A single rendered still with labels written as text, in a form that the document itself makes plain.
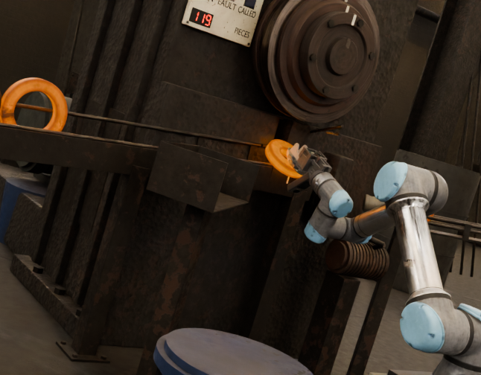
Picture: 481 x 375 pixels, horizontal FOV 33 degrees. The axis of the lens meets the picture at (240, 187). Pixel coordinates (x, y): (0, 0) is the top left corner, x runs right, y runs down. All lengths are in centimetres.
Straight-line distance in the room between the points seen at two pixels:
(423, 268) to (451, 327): 17
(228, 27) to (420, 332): 118
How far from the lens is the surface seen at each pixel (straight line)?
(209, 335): 161
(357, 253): 281
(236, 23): 267
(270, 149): 268
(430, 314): 204
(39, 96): 369
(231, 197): 235
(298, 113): 270
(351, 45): 268
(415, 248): 215
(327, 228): 254
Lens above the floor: 89
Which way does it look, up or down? 6 degrees down
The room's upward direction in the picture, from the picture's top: 17 degrees clockwise
